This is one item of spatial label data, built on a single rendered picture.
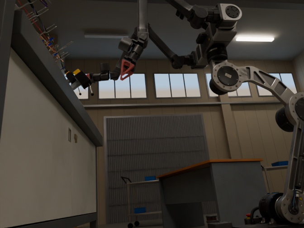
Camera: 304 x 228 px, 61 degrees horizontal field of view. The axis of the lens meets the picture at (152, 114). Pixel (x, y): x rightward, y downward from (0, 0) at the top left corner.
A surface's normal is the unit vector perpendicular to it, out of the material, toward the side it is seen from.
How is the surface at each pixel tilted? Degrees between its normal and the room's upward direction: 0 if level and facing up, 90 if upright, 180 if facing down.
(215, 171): 90
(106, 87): 90
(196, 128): 90
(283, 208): 90
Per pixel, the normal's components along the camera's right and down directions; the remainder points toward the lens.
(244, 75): 0.15, -0.33
